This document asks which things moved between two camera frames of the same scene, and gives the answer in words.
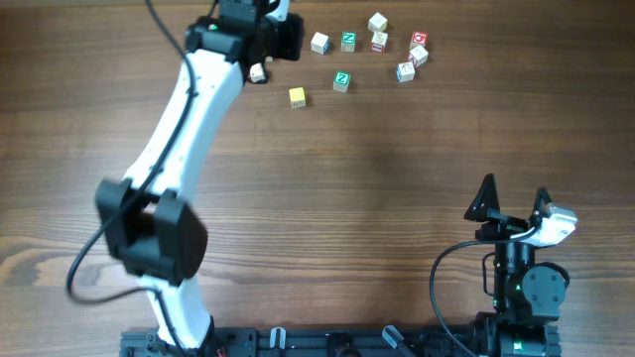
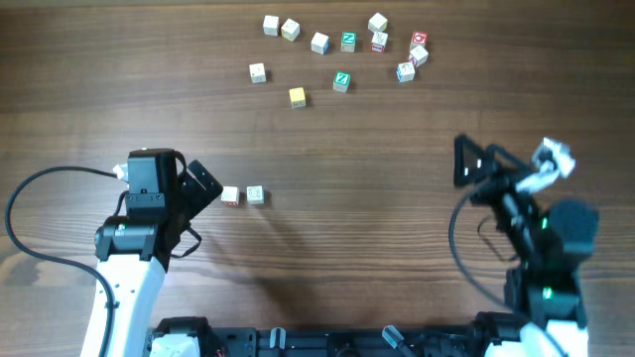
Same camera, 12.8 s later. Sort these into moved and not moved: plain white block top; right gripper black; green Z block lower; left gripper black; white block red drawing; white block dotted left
Moved: right gripper black; left gripper black
Not moved: green Z block lower; white block dotted left; white block red drawing; plain white block top
